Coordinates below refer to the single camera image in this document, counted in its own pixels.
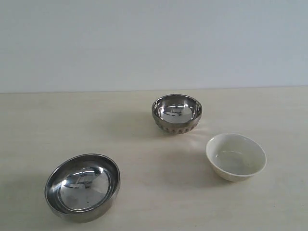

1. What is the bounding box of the patterned stainless steel bowl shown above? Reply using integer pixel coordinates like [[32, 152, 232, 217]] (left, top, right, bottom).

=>
[[151, 94, 203, 135]]

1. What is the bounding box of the cream ceramic bowl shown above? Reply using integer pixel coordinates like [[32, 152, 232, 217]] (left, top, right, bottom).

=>
[[205, 133, 267, 182]]

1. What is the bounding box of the plain stainless steel bowl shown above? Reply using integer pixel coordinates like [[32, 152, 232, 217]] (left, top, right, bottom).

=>
[[44, 154, 121, 223]]

